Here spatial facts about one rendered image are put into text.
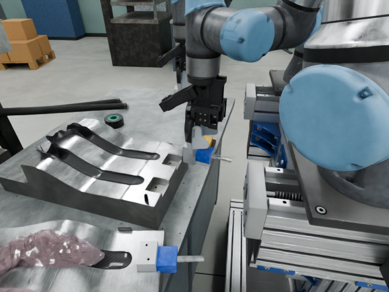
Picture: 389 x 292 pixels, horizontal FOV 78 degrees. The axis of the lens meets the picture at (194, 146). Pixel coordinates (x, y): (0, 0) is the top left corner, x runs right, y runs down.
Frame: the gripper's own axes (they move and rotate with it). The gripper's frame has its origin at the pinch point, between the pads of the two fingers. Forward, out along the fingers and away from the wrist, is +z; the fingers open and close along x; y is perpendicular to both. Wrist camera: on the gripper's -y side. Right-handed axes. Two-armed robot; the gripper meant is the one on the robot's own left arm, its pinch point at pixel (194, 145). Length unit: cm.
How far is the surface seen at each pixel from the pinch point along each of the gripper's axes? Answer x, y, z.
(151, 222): -18.6, -4.0, 12.3
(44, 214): -25.7, -33.8, 15.0
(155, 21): 334, -208, 18
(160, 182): -9.2, -6.3, 7.9
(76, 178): -18.3, -26.1, 5.6
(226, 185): 86, -9, 95
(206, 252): 27, -3, 95
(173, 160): 1.5, -7.5, 8.5
